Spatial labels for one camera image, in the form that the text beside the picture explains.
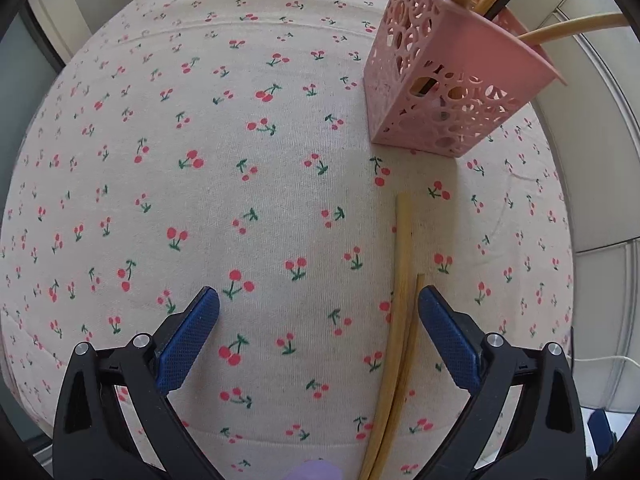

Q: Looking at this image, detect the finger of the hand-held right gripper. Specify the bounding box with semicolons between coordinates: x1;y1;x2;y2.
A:
587;407;619;461

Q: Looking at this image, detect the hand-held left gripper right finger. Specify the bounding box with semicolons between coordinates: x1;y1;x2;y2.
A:
418;285;587;480

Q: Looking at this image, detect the thin wooden chopstick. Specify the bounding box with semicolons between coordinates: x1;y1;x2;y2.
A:
367;273;426;480

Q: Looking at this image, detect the thick wooden chopstick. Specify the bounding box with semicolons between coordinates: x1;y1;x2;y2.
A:
359;192;415;480

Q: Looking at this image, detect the person's left hand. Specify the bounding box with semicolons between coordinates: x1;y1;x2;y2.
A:
285;459;346;480

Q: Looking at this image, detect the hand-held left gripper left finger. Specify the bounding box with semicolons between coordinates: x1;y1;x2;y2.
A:
51;286;227;480

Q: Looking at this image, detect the cherry print tablecloth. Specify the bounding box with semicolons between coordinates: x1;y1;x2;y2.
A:
0;0;576;480

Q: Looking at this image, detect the white cable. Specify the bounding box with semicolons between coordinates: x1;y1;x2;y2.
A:
574;355;637;367

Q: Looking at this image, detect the pink perforated utensil holder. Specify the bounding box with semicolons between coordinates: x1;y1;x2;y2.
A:
362;0;569;160

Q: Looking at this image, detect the white window frame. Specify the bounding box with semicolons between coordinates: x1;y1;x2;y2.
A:
532;0;640;256

